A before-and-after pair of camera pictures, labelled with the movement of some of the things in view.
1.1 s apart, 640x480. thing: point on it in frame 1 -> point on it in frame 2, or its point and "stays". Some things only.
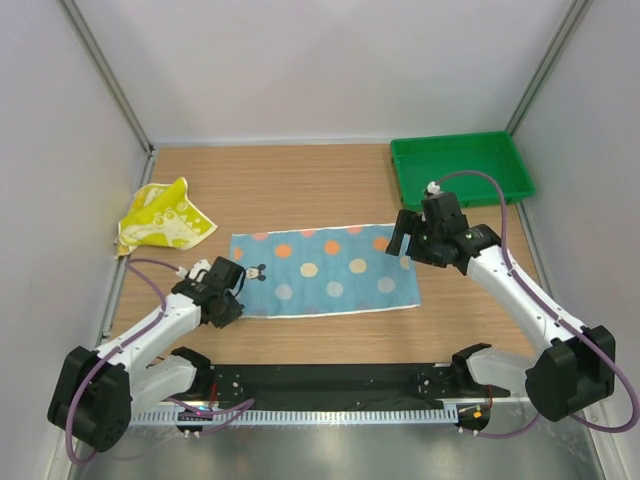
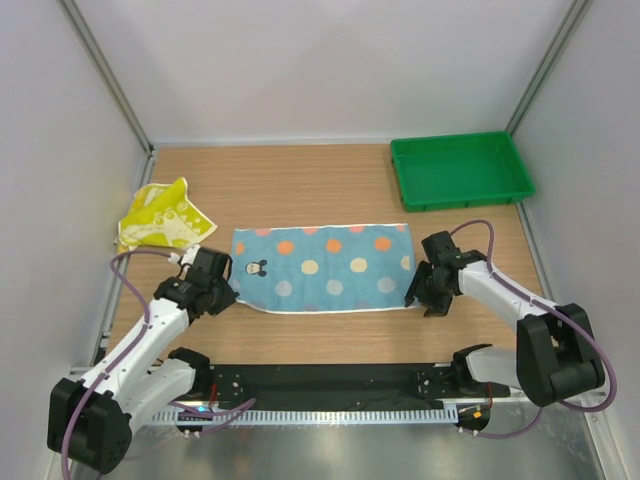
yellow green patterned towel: x=162 y=216 stays
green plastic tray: x=421 y=161 stays
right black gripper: x=412 y=223 -> x=441 y=305
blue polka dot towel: x=323 y=271 stays
